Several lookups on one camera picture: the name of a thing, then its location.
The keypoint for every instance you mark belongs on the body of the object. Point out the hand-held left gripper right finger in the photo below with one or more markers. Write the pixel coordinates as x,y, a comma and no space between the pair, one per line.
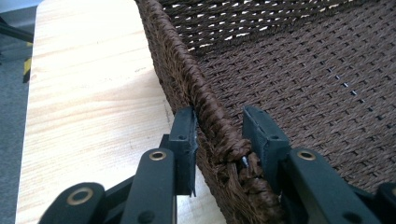
267,143

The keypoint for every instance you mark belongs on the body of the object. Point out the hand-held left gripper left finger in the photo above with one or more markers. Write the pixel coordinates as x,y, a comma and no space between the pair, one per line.
185,149

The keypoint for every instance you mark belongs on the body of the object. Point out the brown woven basket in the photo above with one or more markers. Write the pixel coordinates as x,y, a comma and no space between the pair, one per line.
280,77

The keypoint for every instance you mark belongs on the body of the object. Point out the yellow black tape strip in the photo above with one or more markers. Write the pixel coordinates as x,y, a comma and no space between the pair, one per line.
27,70

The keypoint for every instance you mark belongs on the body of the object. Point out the black metal stand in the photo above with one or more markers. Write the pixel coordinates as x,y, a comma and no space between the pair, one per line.
15,32

